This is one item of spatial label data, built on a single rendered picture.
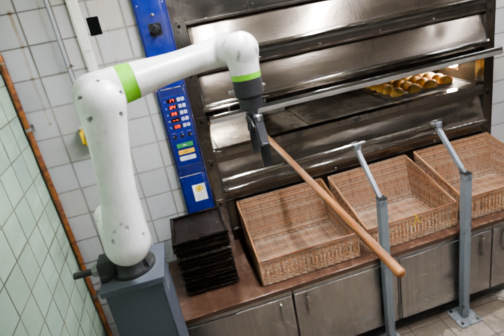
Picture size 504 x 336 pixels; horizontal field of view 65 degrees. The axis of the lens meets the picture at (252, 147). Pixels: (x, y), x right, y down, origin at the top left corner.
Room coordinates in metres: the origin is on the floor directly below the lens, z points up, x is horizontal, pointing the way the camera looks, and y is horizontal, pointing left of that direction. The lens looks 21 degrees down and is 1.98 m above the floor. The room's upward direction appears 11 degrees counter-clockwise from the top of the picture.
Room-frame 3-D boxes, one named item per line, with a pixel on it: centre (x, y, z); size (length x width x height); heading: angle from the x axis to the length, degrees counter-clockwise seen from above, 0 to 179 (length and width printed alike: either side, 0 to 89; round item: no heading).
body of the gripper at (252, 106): (1.22, -0.02, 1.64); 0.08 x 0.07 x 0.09; 10
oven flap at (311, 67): (2.31, -0.67, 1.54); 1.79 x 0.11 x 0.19; 100
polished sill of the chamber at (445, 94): (2.33, -0.66, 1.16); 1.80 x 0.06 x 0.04; 100
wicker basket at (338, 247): (1.95, -0.15, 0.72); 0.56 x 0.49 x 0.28; 100
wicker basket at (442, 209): (2.05, -0.74, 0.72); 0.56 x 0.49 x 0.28; 101
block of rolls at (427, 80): (2.85, -1.16, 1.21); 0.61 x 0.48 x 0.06; 10
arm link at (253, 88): (1.22, -0.02, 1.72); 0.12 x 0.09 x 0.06; 100
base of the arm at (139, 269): (1.15, 0.52, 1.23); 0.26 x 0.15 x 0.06; 98
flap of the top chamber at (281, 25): (2.31, -0.67, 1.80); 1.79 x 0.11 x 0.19; 100
